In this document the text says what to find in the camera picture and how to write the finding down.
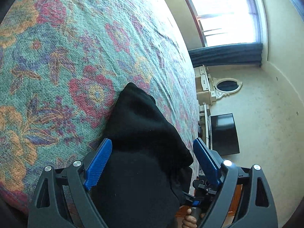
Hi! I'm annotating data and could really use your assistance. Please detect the floral bed blanket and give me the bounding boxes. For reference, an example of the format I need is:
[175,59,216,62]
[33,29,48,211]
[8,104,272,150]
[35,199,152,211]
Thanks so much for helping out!
[0,0,200,219]

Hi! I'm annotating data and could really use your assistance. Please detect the black flat television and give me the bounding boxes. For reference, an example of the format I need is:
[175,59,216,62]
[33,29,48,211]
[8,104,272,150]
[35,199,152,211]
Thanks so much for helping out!
[210,113,240,156]

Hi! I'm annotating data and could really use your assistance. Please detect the black pants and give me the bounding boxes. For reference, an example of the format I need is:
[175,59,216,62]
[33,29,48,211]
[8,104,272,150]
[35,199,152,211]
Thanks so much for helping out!
[91,82,194,228]

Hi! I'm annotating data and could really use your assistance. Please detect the person's right hand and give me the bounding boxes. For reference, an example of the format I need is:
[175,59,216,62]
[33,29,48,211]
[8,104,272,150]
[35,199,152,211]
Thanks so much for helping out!
[181,212,205,228]

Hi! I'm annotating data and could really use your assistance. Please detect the bright window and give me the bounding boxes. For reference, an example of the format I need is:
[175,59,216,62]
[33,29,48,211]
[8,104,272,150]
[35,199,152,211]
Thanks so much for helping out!
[180,0,262,48]

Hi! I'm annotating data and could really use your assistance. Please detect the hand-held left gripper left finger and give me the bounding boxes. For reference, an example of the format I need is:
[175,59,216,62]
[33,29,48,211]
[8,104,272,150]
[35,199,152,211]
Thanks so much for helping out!
[28,138,112,228]

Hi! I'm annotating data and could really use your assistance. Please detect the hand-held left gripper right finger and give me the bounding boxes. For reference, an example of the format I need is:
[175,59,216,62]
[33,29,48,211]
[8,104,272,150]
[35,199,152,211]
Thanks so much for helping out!
[193,138,278,228]

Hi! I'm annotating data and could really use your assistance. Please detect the cream dressing table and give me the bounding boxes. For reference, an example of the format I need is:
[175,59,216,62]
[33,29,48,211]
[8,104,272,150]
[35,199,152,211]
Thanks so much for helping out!
[194,64,218,105]

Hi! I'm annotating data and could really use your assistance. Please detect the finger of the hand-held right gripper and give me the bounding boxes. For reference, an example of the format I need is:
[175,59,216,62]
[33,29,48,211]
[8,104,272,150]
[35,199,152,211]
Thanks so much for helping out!
[181,191,200,207]

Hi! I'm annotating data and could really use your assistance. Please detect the dark blue curtain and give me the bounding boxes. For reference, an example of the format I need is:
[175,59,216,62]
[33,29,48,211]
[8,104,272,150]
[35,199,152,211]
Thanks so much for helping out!
[189,42,263,68]

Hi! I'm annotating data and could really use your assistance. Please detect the oval cream-framed mirror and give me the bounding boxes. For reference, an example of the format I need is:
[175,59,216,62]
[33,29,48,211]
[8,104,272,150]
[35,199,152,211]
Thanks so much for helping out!
[210,77,243,101]

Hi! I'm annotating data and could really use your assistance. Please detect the white television stand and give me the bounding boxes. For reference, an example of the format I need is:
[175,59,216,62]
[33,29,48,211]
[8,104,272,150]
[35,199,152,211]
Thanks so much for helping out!
[197,102,212,148]

